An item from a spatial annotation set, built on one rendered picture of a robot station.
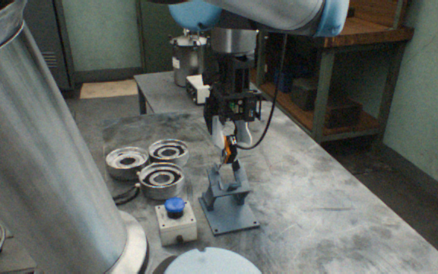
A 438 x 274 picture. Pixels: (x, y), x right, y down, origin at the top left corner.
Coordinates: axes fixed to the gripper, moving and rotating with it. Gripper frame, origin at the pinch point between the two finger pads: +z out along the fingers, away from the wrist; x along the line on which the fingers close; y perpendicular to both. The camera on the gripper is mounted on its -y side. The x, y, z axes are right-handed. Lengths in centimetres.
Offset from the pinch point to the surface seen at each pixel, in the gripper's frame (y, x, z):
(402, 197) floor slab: -78, 133, 96
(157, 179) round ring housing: -14.8, -12.7, 14.7
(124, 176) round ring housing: -18.4, -20.2, 14.8
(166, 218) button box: 3.5, -13.6, 11.8
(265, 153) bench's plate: -21.2, 18.3, 16.3
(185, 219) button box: 5.0, -10.3, 11.8
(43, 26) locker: -282, -61, 29
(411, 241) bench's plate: 18.7, 31.9, 16.4
